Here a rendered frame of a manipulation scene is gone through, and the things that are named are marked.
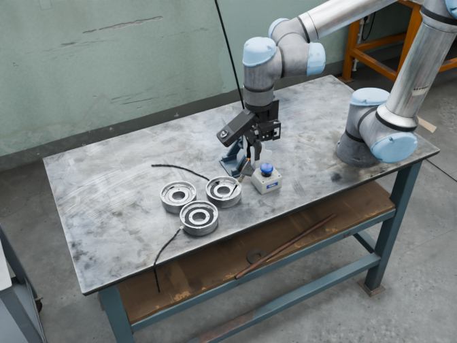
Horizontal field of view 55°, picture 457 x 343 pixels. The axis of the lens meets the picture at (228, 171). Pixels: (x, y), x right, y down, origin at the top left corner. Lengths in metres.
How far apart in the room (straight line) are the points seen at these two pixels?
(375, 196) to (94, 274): 1.06
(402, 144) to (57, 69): 2.00
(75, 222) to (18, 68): 1.50
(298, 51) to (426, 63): 0.32
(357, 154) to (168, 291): 0.74
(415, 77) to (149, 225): 0.81
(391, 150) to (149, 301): 0.84
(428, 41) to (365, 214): 0.72
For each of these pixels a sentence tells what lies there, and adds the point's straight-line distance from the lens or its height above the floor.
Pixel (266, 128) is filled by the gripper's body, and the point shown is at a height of 1.06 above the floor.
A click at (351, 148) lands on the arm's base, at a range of 1.45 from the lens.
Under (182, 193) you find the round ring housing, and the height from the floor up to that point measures 0.82.
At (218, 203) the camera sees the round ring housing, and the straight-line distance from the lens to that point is 1.27.
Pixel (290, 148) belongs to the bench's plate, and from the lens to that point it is 1.51.
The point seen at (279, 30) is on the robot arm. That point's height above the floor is 1.26.
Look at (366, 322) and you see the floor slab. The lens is 2.06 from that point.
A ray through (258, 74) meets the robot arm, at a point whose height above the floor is 1.22.
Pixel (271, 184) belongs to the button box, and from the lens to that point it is 1.32.
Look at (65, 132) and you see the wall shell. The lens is 2.92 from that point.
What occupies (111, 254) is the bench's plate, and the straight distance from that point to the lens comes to 1.22.
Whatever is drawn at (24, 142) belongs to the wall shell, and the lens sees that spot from 2.92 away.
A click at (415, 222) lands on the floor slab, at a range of 2.51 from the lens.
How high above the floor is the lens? 1.71
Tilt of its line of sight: 41 degrees down
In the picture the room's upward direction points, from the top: 2 degrees counter-clockwise
